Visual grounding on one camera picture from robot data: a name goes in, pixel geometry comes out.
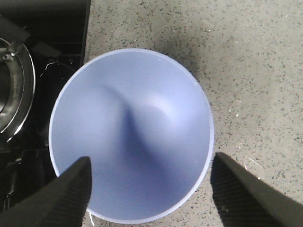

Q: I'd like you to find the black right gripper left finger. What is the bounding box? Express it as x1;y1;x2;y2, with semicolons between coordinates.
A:
0;157;92;227

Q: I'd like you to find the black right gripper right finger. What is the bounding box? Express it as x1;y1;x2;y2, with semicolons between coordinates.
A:
211;152;303;227

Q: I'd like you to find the light blue plastic bowl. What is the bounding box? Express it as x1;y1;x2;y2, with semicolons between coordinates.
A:
48;48;214;224

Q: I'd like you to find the black pot support grate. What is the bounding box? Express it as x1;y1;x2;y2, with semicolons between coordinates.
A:
0;16;36;146

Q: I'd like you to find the black glass gas stove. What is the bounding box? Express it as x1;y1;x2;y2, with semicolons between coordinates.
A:
0;0;90;211

